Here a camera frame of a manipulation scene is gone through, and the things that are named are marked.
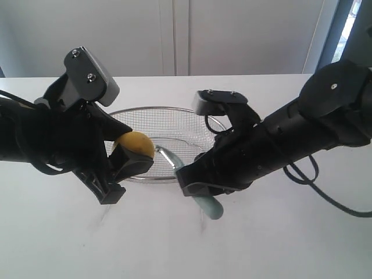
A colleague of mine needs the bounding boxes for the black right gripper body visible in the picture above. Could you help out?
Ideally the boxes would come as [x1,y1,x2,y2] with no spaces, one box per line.
[186,104,279,196]

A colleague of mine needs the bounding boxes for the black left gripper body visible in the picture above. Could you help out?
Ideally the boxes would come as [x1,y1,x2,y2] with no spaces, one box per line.
[28,73,126,205]

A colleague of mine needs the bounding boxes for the yellow lemon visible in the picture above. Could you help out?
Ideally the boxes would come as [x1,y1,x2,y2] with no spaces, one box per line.
[112,131,155,159]

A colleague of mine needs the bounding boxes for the teal handled vegetable peeler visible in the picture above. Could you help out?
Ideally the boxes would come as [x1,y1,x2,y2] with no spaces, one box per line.
[155,145,224,220]

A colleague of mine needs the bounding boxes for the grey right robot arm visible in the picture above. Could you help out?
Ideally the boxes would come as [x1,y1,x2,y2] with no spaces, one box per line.
[176,60,371,196]

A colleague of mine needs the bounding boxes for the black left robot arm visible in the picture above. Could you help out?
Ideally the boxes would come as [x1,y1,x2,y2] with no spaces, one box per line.
[1,75,154,205]

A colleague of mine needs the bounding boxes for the white cabinet doors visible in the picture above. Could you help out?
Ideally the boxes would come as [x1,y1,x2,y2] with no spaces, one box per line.
[1,1,338,77]

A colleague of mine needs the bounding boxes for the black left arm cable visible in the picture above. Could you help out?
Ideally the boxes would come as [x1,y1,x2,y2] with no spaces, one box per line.
[0,90,67,177]

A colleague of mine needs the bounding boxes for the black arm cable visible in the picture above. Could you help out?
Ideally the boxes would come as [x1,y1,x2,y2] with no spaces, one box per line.
[0,90,67,177]
[205,115,372,218]

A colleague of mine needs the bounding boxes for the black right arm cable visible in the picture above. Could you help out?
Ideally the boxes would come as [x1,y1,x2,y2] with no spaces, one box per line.
[205,115,372,218]

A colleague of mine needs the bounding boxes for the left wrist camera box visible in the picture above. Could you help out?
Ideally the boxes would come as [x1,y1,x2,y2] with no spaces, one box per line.
[61,46,120,108]

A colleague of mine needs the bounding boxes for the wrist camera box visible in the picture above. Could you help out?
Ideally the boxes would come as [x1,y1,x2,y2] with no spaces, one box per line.
[192,90,248,116]
[61,46,120,108]

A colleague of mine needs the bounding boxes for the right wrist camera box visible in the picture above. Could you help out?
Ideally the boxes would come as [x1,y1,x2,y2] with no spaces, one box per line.
[192,90,248,116]

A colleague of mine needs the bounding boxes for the oval wire mesh basket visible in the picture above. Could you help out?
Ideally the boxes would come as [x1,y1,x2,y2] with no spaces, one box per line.
[109,106,216,184]

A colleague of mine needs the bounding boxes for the window with dark frame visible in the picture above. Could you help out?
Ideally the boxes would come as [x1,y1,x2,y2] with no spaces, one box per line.
[316,0,371,70]

